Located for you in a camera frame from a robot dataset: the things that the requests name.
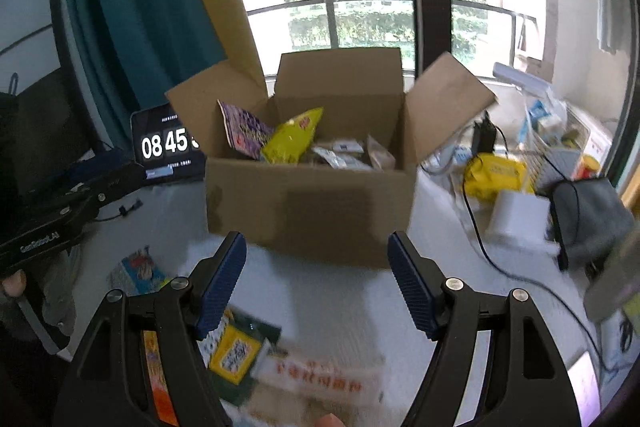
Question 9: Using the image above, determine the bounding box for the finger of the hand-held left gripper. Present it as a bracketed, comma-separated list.
[30, 161, 149, 214]
[67, 148, 134, 182]

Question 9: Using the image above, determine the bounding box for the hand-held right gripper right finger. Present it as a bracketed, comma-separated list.
[387, 231, 583, 427]

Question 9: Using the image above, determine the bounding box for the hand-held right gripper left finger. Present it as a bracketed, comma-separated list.
[52, 231, 248, 427]

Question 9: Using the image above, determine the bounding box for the black and yellow packet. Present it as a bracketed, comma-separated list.
[197, 311, 282, 404]

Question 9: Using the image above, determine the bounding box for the small colourful snack packet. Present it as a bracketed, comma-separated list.
[107, 246, 174, 296]

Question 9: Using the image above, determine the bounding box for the orange snack packet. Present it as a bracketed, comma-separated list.
[142, 329, 179, 426]

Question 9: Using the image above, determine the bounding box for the cardboard box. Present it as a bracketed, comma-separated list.
[165, 48, 499, 270]

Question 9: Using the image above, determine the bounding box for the sliced bread packet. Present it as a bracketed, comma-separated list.
[249, 347, 387, 427]

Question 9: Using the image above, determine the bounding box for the purple snack packet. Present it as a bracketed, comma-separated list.
[217, 100, 275, 160]

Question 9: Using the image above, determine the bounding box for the yellow snack packet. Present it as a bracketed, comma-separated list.
[260, 107, 325, 166]

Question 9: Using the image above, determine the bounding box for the person's left forearm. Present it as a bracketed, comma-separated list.
[15, 251, 77, 354]

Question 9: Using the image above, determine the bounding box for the person's left hand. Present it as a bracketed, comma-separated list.
[0, 269, 27, 299]

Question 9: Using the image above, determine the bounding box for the tablet with clock display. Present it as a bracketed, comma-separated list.
[130, 103, 207, 184]

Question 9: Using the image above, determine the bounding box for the yellow plastic bag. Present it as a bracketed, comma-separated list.
[462, 152, 532, 204]

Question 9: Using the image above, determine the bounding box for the teal curtain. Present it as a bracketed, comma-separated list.
[59, 0, 232, 154]

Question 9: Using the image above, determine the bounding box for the black charger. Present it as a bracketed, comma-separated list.
[470, 111, 499, 154]

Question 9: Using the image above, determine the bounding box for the grey pouch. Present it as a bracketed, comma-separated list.
[549, 177, 637, 271]

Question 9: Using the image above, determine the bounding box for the steel tumbler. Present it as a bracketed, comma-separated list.
[582, 226, 640, 324]

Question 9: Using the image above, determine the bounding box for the white plastic basket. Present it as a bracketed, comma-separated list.
[524, 106, 597, 194]

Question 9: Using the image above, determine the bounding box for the white desk lamp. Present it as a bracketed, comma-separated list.
[492, 61, 552, 96]

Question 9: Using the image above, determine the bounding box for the balcony railing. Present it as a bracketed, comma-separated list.
[246, 0, 538, 58]

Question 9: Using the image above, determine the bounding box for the black tablet cable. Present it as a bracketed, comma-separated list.
[92, 202, 143, 223]

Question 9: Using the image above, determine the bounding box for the black charger cable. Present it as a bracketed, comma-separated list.
[461, 142, 621, 373]

